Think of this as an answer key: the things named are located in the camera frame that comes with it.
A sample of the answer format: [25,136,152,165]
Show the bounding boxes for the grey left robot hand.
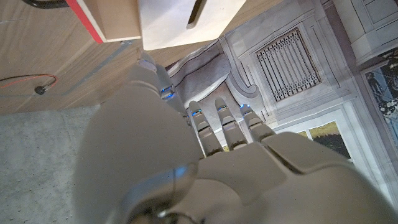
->
[73,51,398,224]

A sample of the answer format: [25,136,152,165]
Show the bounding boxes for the wooden drawer red front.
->
[21,0,142,44]

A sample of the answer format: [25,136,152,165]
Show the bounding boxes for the printed living room backdrop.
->
[166,0,398,203]

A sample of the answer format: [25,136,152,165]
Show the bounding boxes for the wooden box with slot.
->
[136,0,247,51]

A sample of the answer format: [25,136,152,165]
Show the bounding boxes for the red wire black connector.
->
[0,73,58,96]

